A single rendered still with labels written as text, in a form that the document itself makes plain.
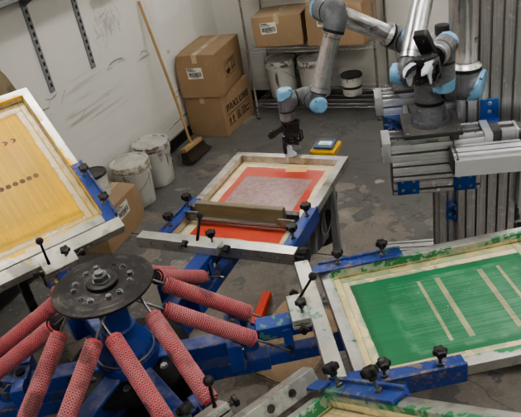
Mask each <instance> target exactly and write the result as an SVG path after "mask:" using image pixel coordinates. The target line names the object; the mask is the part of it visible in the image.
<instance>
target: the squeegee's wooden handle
mask: <svg viewBox="0 0 521 417"><path fill-rule="evenodd" d="M194 206H195V209H196V211H198V212H202V213H203V216H204V217H211V218H229V219H238V220H246V221H256V222H265V223H278V225H279V221H278V220H277V218H283V219H287V218H286V212H285V208H284V207H277V206H266V205H256V204H236V203H226V202H215V201H205V200H197V201H196V202H195V203H194Z"/></svg>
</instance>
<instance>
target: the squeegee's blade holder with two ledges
mask: <svg viewBox="0 0 521 417"><path fill-rule="evenodd" d="M202 220H208V221H217V222H225V223H242V224H251V225H260V226H269V227H277V226H278V223H265V222H256V221H246V220H238V219H229V218H211V217H203V218H202Z"/></svg>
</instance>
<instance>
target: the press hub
mask: <svg viewBox="0 0 521 417"><path fill-rule="evenodd" d="M153 278H154V271H153V267H152V265H151V264H150V263H149V262H148V260H147V259H145V258H144V257H142V256H138V255H135V254H130V253H116V254H110V255H106V256H100V257H97V258H94V259H92V260H89V261H86V262H85V263H82V264H81V265H79V266H76V267H75V268H74V269H72V270H71V271H69V272H68V273H67V274H65V275H64V276H63V277H62V278H61V279H60V280H59V282H58V283H57V284H56V286H55V288H54V289H53V291H52V295H51V303H52V305H53V308H54V309H55V311H56V312H57V313H59V314H60V315H62V316H64V317H66V318H69V319H96V318H101V317H104V316H106V318H105V319H104V322H105V324H106V325H107V326H108V328H109V330H110V331H111V333H115V332H118V333H119V332H120V333H121V334H122V336H123V337H124V338H125V339H126V341H127V343H128V345H129V346H130V348H131V350H132V351H133V352H134V353H135V355H136V357H137V359H138V360H139V362H140V363H141V365H142V366H143V367H144V369H145V370H147V369H148V368H149V367H151V368H152V369H153V370H154V371H155V372H156V373H157V375H158V376H159V377H160V378H161V379H162V380H163V381H164V382H165V384H166V385H167V386H168V387H169V388H170V389H171V390H172V391H173V392H174V393H175V394H176V395H177V396H178V397H179V398H180V399H181V400H182V401H183V403H184V402H185V401H187V398H188V397H189V396H191V395H192V394H193V392H192V391H191V389H190V388H189V386H188V384H187V383H186V381H185V380H184V379H183V380H180V377H181V374H180V373H179V371H178V369H177V368H176V366H175V365H174V363H173V362H172V361H171V359H170V357H166V358H161V359H159V358H158V355H159V351H160V348H159V344H160V342H159V341H158V339H157V338H156V336H155V335H154V334H153V333H152V332H151V331H150V330H149V329H146V328H144V327H145V325H146V321H145V318H138V319H135V317H134V316H133V315H132V314H129V312H128V309H127V306H129V305H131V304H133V303H134V302H136V301H137V300H138V299H140V298H141V297H142V296H143V295H144V294H145V293H146V291H147V290H148V289H149V287H150V286H151V283H152V281H153ZM168 323H169V324H170V326H171V328H172V329H173V330H174V331H175V333H176V334H177V336H178V337H179V339H180V340H182V339H186V338H189V335H188V334H187V333H186V332H185V330H184V329H183V328H182V327H181V326H179V325H178V324H177V323H175V322H173V321H170V320H168ZM100 333H101V338H99V337H98V340H100V341H102V344H103V349H102V351H101V353H100V356H99V359H98V362H97V366H98V369H99V371H97V372H94V373H93V376H92V378H91V381H90V383H89V386H88V389H87V392H86V395H85V397H84V401H83V403H84V402H85V401H86V400H87V399H88V397H89V396H90V395H91V393H92V392H93V391H94V389H95V388H96V387H97V386H98V384H99V383H100V381H101V380H102V379H103V378H104V377H107V378H110V379H115V380H120V381H121V383H120V384H119V385H118V387H117V388H116V390H115V391H114V392H113V393H112V394H111V396H110V397H109V398H108V400H107V401H106V403H105V404H104V405H103V407H102V409H103V410H105V411H115V410H127V411H126V412H125V414H124V415H123V416H122V417H151V416H150V414H149V413H148V411H147V409H146V407H145V406H144V405H143V403H142V402H141V400H140V398H139V397H138V395H137V393H136V392H135V391H134V389H133V387H132V386H131V384H130V382H129V380H128V379H127V378H126V376H125V374H124V373H123V371H122V369H121V368H120V367H119V365H118V364H117V362H116V360H115V358H114V357H113V355H112V354H111V352H110V351H109V349H108V347H107V345H106V344H105V341H106V338H107V337H108V336H109V334H108V332H107V330H106V329H105V328H104V327H103V326H102V328H101V331H100Z"/></svg>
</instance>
